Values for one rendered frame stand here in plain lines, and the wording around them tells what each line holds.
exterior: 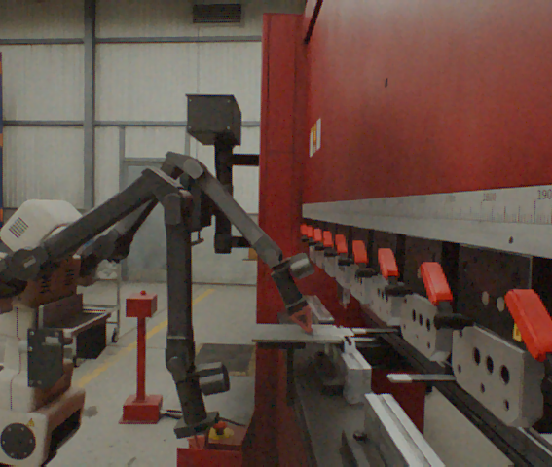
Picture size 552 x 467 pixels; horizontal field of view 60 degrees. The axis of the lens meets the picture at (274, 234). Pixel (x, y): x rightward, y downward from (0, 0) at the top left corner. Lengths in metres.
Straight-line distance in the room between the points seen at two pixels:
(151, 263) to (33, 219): 7.59
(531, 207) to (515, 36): 0.17
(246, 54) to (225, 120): 6.46
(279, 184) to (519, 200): 1.88
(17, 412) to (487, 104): 1.38
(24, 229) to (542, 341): 1.29
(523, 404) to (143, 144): 8.76
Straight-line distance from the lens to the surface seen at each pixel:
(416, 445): 0.96
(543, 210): 0.48
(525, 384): 0.51
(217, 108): 2.52
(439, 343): 0.69
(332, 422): 1.23
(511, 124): 0.53
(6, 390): 1.57
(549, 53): 0.50
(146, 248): 8.99
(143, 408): 3.35
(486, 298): 0.56
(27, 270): 1.27
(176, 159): 1.60
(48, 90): 10.02
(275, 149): 2.34
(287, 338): 1.44
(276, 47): 2.44
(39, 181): 9.92
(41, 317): 1.46
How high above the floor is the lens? 1.38
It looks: 3 degrees down
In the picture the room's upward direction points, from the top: 1 degrees clockwise
